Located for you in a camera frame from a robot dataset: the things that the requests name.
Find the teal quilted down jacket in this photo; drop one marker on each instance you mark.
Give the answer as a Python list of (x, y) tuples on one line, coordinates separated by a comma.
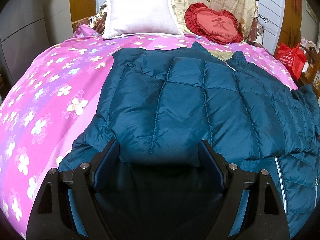
[(159, 104)]

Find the red heart-shaped cushion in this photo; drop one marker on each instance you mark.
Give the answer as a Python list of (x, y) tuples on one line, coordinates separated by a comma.
[(217, 26)]

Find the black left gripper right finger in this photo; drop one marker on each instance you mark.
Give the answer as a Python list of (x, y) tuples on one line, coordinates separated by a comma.
[(264, 217)]

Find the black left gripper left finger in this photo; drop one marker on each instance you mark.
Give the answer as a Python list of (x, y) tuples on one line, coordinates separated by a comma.
[(66, 207)]

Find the red plastic bag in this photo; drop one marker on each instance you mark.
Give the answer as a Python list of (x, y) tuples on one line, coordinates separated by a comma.
[(292, 58)]

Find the wooden bed headboard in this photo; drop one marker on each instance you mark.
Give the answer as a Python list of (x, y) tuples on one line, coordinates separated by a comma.
[(281, 20)]

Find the pink floral bed sheet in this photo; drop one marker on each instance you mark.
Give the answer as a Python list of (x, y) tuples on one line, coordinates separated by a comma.
[(55, 100)]

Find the white pillow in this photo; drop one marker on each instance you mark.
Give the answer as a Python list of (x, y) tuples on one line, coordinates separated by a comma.
[(136, 17)]

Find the grey wardrobe cabinet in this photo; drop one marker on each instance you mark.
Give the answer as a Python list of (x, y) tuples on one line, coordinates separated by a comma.
[(28, 27)]

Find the wooden shelf chair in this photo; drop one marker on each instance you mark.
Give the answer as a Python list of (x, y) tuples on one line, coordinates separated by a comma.
[(310, 72)]

